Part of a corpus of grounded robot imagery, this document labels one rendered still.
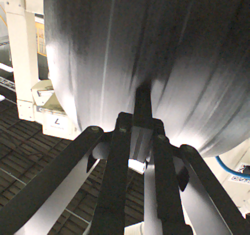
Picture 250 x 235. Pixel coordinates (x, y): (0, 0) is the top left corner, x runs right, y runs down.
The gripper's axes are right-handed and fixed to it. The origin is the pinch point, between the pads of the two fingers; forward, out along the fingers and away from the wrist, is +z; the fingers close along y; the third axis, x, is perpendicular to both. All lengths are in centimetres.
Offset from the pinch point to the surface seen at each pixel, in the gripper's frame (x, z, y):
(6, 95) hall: -560, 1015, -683
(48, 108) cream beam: -32, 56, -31
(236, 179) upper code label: -26, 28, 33
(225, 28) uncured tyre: 8.7, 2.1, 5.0
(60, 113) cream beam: -34, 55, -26
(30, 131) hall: -598, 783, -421
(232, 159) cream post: -19.8, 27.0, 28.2
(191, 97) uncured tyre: 2.0, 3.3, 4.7
